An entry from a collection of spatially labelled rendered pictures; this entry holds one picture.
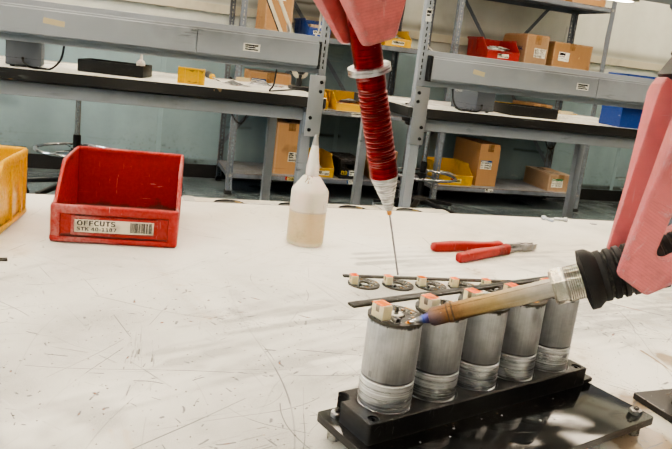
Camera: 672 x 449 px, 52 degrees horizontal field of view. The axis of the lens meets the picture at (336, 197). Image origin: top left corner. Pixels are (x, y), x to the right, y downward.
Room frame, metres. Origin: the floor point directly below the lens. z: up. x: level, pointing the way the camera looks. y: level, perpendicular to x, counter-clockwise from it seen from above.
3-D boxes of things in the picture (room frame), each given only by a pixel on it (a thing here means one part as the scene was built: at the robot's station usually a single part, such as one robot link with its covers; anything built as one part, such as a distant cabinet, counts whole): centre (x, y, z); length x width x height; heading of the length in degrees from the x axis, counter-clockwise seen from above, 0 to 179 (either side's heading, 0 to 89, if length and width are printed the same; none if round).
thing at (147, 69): (2.66, 0.89, 0.77); 0.24 x 0.16 x 0.04; 94
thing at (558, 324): (0.36, -0.12, 0.79); 0.02 x 0.02 x 0.05
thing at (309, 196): (0.61, 0.02, 0.80); 0.03 x 0.03 x 0.10
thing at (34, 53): (2.49, 1.16, 0.80); 0.15 x 0.12 x 0.10; 20
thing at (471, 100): (3.07, -0.54, 0.80); 0.15 x 0.12 x 0.10; 38
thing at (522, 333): (0.34, -0.10, 0.79); 0.02 x 0.02 x 0.05
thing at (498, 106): (3.18, -0.81, 0.77); 0.24 x 0.16 x 0.04; 108
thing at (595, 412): (0.31, -0.09, 0.76); 0.16 x 0.07 x 0.01; 126
